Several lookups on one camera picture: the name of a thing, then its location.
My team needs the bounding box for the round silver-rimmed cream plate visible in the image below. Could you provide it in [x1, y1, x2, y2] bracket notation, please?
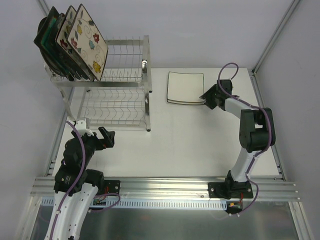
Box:
[37, 17, 66, 77]

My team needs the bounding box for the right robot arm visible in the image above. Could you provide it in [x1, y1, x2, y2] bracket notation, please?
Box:
[200, 79, 276, 200]

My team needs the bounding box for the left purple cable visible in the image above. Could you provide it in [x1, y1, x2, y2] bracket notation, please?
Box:
[48, 121, 122, 240]

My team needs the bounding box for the white slotted cable duct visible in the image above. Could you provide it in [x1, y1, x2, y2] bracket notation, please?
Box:
[40, 197, 227, 211]

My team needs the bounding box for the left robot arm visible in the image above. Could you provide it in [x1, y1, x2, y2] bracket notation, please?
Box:
[44, 127, 116, 240]

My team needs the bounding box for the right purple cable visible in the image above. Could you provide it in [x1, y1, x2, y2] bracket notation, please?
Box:
[216, 62, 273, 217]

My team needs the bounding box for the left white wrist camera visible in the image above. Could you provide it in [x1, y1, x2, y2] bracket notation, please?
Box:
[74, 117, 97, 137]

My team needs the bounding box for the stainless steel dish rack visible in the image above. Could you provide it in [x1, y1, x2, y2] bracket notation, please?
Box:
[44, 35, 153, 132]

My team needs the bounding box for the dark square teal-centre plate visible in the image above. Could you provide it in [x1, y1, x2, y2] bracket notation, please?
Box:
[33, 7, 62, 71]

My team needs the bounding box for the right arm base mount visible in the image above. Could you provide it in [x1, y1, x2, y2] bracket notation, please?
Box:
[208, 181, 254, 200]

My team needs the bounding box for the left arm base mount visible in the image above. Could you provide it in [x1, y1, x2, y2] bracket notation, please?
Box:
[103, 179, 121, 194]

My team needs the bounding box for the purple cable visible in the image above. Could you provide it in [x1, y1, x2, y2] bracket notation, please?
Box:
[48, 121, 122, 240]
[216, 62, 273, 217]

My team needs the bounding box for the aluminium frame rail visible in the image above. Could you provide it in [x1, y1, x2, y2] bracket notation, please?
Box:
[29, 174, 301, 202]

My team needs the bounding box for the cream floral square plate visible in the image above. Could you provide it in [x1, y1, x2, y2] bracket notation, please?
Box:
[55, 5, 88, 81]

